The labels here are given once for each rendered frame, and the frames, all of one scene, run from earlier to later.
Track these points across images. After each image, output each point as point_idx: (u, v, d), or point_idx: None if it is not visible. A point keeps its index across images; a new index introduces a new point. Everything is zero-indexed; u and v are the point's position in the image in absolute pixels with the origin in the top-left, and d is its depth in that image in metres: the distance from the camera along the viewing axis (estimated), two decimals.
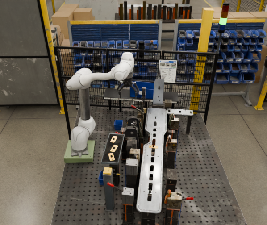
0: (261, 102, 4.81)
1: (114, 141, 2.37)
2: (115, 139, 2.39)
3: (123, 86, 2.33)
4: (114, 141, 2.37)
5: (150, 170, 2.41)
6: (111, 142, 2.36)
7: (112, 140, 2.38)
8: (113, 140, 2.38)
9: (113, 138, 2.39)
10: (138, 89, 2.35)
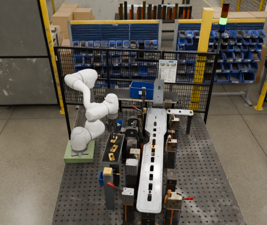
0: (261, 102, 4.81)
1: (114, 141, 2.37)
2: (115, 139, 2.39)
3: (110, 126, 2.30)
4: (114, 141, 2.37)
5: (150, 170, 2.41)
6: (111, 142, 2.36)
7: (112, 140, 2.38)
8: (113, 140, 2.38)
9: (113, 138, 2.39)
10: (118, 131, 2.32)
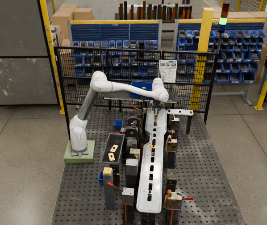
0: (261, 102, 4.81)
1: (157, 118, 2.90)
2: None
3: (155, 105, 2.83)
4: (157, 118, 2.90)
5: (150, 170, 2.41)
6: (155, 118, 2.90)
7: (155, 117, 2.91)
8: (156, 117, 2.91)
9: (155, 115, 2.93)
10: (160, 109, 2.87)
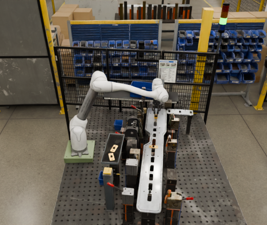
0: (261, 102, 4.81)
1: (157, 118, 2.90)
2: None
3: (154, 106, 2.83)
4: (157, 118, 2.90)
5: (150, 170, 2.41)
6: (155, 118, 2.90)
7: (155, 117, 2.91)
8: (156, 117, 2.92)
9: (155, 115, 2.93)
10: (160, 109, 2.87)
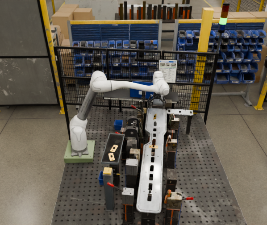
0: (261, 102, 4.81)
1: (156, 117, 2.90)
2: (156, 115, 2.93)
3: (153, 98, 2.79)
4: (156, 117, 2.90)
5: (150, 170, 2.41)
6: (154, 119, 2.91)
7: (154, 118, 2.92)
8: (154, 117, 2.92)
9: (153, 116, 2.94)
10: (165, 101, 2.80)
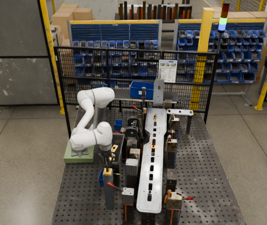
0: (261, 102, 4.81)
1: (156, 117, 2.90)
2: (156, 115, 2.93)
3: (104, 158, 2.00)
4: (156, 117, 2.90)
5: (150, 170, 2.41)
6: (154, 119, 2.91)
7: (154, 118, 2.92)
8: (154, 117, 2.92)
9: (153, 116, 2.94)
10: (112, 162, 2.04)
